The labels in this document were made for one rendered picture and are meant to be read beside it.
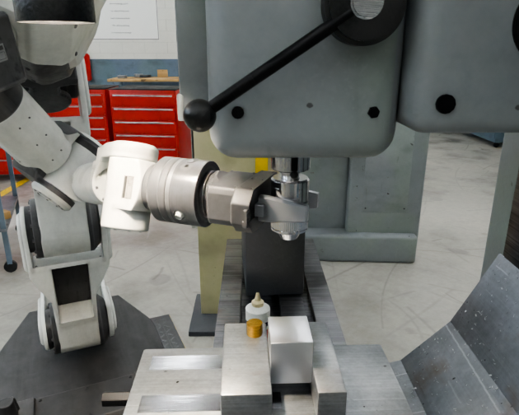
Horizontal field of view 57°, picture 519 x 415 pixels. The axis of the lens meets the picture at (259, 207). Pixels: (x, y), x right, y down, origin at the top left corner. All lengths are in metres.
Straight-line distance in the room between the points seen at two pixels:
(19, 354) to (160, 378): 0.97
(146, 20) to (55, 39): 8.96
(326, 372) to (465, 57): 0.38
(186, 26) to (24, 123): 0.36
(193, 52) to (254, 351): 0.38
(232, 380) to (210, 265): 1.96
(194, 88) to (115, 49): 9.37
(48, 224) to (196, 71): 0.70
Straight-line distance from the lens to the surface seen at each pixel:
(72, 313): 1.37
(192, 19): 0.54
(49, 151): 0.86
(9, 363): 1.58
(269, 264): 0.96
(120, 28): 9.87
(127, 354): 1.50
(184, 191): 0.59
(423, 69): 0.47
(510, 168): 0.87
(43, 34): 0.80
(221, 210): 0.58
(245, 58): 0.46
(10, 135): 0.81
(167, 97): 5.11
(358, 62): 0.47
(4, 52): 0.76
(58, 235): 1.17
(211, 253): 2.51
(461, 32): 0.48
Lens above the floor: 1.42
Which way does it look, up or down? 19 degrees down
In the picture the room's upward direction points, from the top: straight up
